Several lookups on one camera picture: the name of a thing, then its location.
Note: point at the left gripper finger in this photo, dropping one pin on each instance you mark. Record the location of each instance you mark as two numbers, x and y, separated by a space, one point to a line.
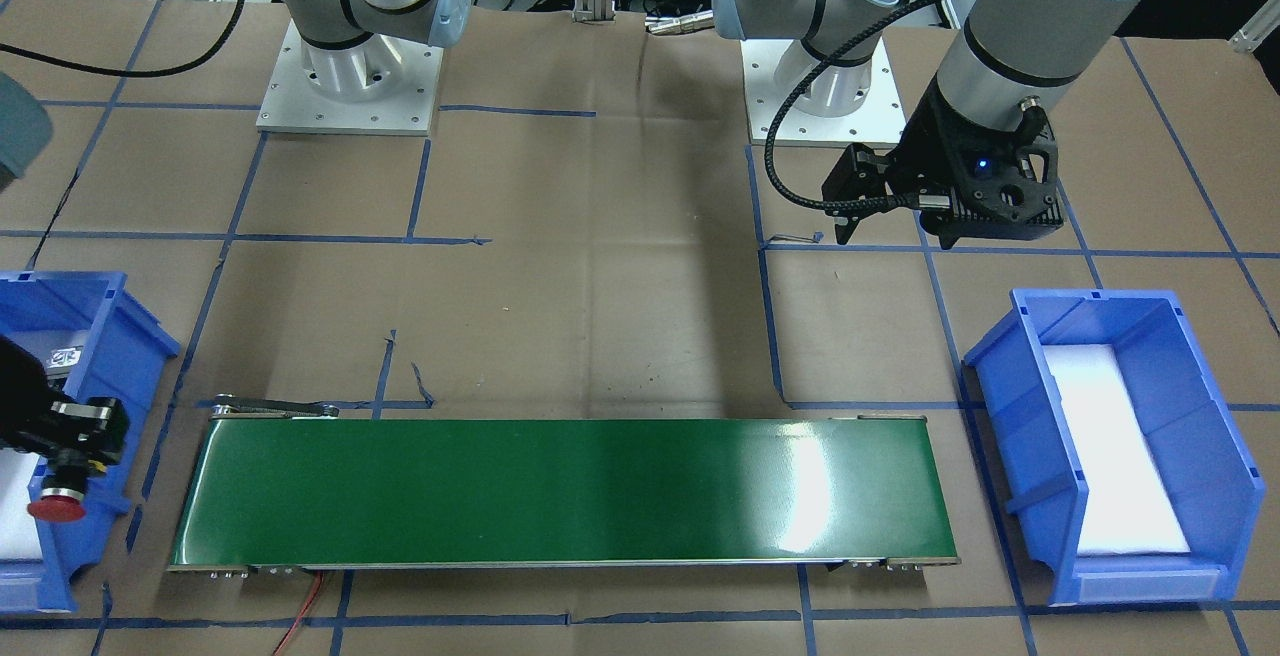
846 221

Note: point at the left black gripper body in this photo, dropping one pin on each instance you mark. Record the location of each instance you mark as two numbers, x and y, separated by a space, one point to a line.
927 150

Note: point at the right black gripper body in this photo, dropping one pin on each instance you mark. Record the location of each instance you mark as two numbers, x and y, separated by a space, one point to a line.
28 401

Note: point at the red push button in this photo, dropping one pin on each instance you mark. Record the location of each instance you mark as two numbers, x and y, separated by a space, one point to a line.
64 487

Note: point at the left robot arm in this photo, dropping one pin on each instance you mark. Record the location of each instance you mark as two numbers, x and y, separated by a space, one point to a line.
1006 50

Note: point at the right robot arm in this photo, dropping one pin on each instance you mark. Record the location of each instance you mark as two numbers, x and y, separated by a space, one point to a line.
173 64

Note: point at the blue bin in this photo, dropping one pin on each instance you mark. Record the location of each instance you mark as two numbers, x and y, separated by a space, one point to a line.
1213 484
82 358

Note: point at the white foam pad bin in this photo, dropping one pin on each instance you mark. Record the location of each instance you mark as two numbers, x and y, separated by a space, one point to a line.
19 534
1128 510

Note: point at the green conveyor belt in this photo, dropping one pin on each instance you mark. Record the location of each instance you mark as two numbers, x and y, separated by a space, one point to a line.
316 493

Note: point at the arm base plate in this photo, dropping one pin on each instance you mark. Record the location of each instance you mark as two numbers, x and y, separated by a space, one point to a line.
386 86
858 104

